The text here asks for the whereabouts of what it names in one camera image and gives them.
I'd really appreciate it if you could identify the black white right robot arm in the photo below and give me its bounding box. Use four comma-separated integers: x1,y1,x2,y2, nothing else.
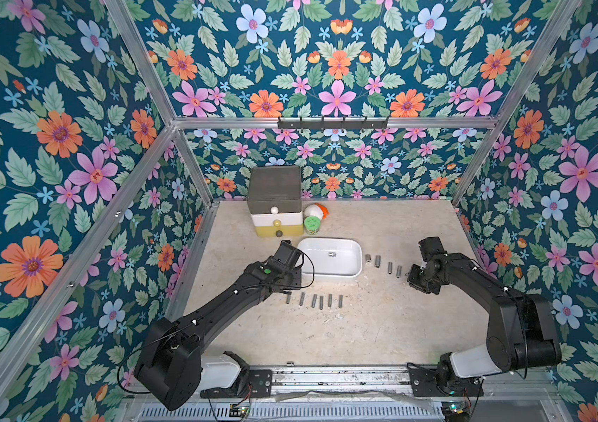
407,237,562,396

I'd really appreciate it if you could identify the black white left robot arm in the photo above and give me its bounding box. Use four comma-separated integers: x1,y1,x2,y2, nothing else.
133,240,310,411

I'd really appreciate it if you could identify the black wall hook rail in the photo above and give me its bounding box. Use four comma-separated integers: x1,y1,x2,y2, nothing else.
276,117,389,131

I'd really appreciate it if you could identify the grey white yellow drawer box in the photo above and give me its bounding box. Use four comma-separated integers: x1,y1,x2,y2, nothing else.
247,166,304,238

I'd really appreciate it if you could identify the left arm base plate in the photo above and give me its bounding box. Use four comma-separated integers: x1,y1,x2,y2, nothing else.
200,369,274,399

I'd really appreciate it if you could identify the white plastic storage tray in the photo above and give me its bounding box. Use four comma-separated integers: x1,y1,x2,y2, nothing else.
297,237,363,281

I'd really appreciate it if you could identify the white orange ball toy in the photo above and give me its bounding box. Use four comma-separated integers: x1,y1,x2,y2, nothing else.
304,203,329,220

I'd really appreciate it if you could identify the aluminium front rail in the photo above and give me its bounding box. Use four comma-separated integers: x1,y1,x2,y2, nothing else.
117,363,573,421

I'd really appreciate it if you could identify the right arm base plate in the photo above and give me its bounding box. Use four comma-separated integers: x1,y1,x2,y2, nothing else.
406,362,484,398

